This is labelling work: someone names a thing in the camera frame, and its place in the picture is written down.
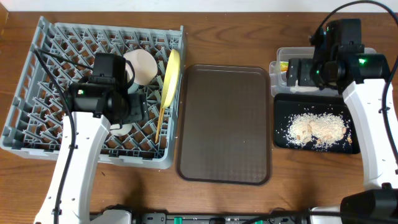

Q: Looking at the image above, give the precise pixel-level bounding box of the green snack wrapper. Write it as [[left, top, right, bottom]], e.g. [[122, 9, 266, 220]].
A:
[[280, 62, 289, 72]]

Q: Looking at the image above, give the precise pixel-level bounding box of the white bowl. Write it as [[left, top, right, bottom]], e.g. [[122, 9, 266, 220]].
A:
[[123, 49, 158, 85]]

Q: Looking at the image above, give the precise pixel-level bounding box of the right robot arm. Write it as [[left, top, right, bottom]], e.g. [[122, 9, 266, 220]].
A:
[[286, 19, 397, 223]]

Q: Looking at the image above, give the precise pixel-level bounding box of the brown plastic serving tray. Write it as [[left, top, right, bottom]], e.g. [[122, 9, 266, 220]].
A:
[[176, 65, 272, 186]]

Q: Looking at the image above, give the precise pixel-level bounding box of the light blue saucer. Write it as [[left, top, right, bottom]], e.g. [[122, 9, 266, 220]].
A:
[[127, 82, 140, 94]]

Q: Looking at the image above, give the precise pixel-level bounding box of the grey plastic dishwasher rack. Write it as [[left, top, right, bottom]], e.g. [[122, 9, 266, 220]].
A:
[[1, 17, 186, 169]]

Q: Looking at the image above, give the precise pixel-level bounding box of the white tissue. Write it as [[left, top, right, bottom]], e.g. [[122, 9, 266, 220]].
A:
[[290, 86, 320, 93]]

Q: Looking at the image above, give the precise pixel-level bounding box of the white plastic cup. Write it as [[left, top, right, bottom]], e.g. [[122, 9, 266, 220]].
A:
[[110, 124, 133, 136]]

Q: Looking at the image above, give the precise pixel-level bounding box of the clear plastic waste bin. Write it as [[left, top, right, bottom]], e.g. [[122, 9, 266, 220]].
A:
[[268, 46, 377, 98]]

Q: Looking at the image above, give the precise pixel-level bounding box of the yellow round plate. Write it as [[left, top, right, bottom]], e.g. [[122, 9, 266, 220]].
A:
[[161, 49, 181, 109]]

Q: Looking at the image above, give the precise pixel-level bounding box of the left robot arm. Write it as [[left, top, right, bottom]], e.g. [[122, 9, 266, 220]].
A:
[[34, 53, 149, 223]]

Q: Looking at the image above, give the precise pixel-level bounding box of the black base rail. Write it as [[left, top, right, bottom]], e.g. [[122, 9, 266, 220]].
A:
[[90, 204, 398, 224]]

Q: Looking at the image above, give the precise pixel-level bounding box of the black waste tray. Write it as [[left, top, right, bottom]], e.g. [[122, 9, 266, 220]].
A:
[[274, 93, 360, 154]]

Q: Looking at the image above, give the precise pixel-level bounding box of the spilled rice food waste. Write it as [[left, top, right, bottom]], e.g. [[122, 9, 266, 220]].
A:
[[282, 113, 353, 150]]

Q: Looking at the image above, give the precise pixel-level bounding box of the wooden chopstick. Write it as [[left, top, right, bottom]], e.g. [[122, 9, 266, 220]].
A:
[[155, 107, 166, 142], [154, 108, 164, 144]]

